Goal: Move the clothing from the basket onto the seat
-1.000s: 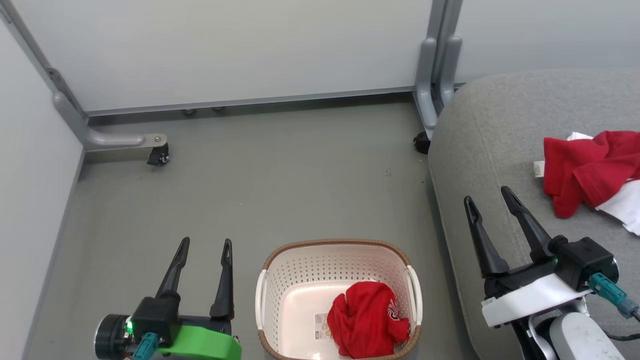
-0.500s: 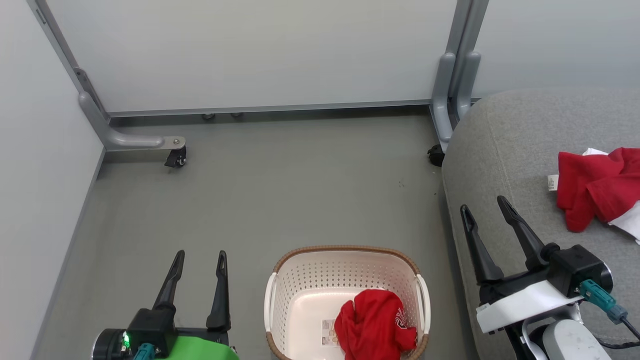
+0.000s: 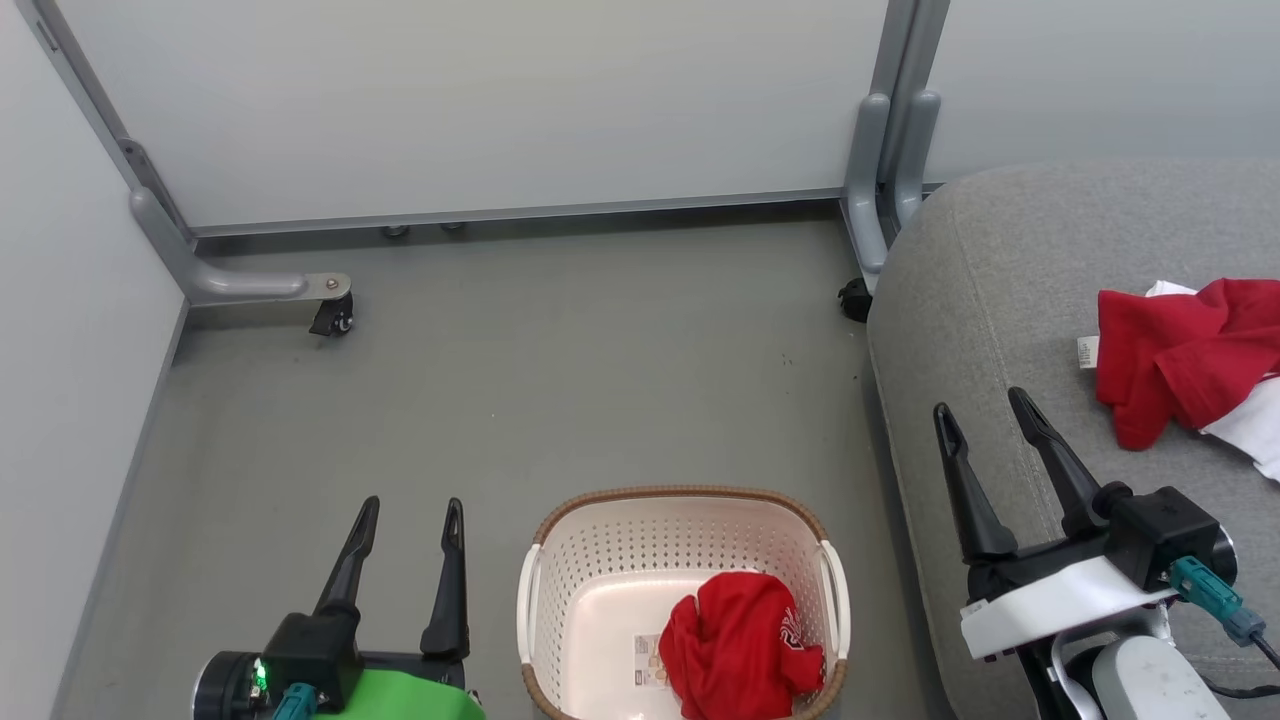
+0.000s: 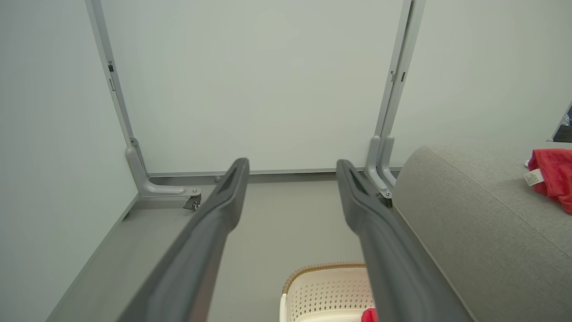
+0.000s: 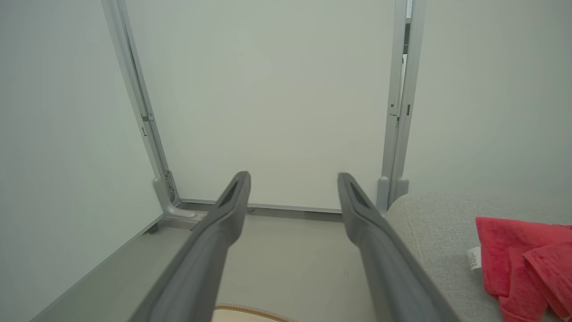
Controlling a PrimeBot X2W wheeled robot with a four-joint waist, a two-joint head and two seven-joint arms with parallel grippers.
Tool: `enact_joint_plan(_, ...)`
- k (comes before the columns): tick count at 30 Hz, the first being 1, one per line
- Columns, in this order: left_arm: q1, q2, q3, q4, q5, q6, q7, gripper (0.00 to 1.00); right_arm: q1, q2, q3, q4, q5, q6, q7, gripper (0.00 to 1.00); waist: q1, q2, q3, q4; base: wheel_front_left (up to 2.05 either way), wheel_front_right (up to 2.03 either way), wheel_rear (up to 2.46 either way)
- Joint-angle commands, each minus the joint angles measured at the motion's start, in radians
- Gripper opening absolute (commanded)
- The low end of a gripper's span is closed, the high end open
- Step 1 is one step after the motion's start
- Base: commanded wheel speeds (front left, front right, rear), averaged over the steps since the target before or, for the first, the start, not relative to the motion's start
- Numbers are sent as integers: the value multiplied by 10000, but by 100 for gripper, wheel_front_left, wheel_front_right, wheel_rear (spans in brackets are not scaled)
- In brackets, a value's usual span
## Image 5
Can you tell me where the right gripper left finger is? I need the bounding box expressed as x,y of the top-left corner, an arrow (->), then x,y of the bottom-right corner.
130,171 -> 252,322

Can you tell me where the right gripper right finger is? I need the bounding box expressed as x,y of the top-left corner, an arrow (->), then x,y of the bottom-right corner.
337,172 -> 461,322

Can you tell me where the grey fabric sofa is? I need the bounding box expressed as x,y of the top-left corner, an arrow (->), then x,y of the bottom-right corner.
385,192 -> 572,322

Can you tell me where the cream perforated laundry basket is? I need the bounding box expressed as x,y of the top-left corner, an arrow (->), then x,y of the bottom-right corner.
214,304 -> 298,322

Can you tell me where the grey partition bottom rail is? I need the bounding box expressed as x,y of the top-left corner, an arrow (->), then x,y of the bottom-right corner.
179,199 -> 342,215

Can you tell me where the grey partition stand double post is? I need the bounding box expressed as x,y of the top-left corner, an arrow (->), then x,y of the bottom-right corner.
375,0 -> 426,215

